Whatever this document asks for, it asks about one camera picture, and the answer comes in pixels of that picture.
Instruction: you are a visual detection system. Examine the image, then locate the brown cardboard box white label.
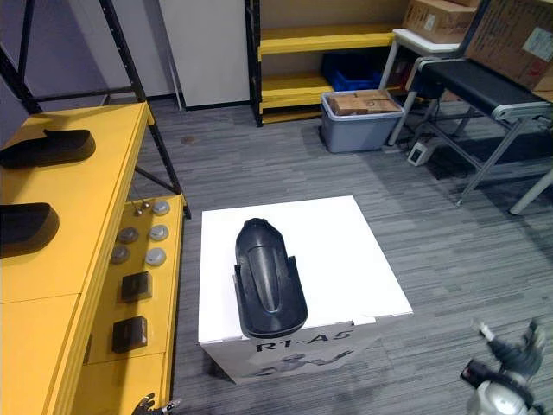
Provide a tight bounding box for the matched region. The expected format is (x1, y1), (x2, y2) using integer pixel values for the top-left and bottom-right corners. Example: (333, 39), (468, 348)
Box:
(402, 0), (479, 45)

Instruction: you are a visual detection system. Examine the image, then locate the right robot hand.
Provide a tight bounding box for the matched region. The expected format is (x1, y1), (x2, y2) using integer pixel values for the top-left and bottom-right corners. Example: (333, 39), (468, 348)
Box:
(472, 317), (548, 383)

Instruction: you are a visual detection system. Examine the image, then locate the yellow shelf rack black frame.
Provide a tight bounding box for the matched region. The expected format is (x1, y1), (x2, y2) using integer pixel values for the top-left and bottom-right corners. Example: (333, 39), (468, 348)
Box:
(0, 0), (193, 415)

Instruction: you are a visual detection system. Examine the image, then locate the white metal table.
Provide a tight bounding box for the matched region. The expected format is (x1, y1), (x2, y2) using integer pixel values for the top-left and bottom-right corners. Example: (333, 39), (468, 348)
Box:
(379, 29), (466, 147)

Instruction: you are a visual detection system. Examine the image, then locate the grey plastic tote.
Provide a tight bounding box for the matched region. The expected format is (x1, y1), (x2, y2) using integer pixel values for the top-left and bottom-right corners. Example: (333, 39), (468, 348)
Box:
(320, 89), (406, 154)

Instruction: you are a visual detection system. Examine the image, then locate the black belt conveyor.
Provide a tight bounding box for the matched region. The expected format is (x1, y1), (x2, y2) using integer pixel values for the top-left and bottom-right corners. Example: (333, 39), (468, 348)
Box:
(404, 56), (553, 206)

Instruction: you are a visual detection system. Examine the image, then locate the white board panel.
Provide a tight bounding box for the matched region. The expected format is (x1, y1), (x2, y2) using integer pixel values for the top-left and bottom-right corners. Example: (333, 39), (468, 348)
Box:
(158, 0), (252, 110)

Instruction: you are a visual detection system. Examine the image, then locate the black plastic housing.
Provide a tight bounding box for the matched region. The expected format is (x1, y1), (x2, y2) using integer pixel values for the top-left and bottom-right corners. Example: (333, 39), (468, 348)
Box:
(233, 218), (309, 340)
(0, 128), (97, 170)
(0, 202), (60, 259)

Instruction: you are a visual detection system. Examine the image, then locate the brown cardboard box in tote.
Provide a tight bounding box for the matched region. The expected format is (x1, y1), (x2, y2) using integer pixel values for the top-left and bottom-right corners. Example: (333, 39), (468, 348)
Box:
(354, 89), (401, 114)
(329, 93), (362, 117)

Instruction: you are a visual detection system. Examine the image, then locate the yellow shelf rack black post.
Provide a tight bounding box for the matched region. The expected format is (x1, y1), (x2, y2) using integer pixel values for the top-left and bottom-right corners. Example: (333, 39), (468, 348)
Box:
(244, 0), (410, 128)

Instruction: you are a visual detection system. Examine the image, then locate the large brown cardboard box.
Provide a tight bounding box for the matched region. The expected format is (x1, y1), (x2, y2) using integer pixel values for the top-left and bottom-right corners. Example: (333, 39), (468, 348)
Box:
(464, 0), (553, 93)

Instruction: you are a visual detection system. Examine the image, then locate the dark square block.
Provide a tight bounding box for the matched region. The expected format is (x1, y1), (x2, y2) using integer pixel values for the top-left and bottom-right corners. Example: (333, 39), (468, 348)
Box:
(120, 271), (154, 303)
(111, 316), (149, 354)

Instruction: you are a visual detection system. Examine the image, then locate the white power box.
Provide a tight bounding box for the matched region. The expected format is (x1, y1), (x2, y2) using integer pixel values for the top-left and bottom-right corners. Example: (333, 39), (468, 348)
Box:
(407, 142), (429, 167)

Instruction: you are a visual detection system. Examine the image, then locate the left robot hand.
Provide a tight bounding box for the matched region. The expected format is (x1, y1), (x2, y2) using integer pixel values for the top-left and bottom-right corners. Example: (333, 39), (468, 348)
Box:
(130, 392), (183, 415)

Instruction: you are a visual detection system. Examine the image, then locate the thin white pole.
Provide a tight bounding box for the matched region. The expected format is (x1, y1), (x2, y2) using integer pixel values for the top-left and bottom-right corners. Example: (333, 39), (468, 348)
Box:
(166, 51), (186, 110)

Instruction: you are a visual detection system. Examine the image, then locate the blue plastic bin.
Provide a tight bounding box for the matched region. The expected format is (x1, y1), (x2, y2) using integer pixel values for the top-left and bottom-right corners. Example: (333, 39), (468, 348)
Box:
(321, 53), (385, 93)

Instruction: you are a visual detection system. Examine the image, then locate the white cardboard box R1-A5 print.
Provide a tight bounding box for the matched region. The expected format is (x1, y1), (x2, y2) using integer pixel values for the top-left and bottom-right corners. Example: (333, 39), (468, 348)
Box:
(197, 195), (415, 386)

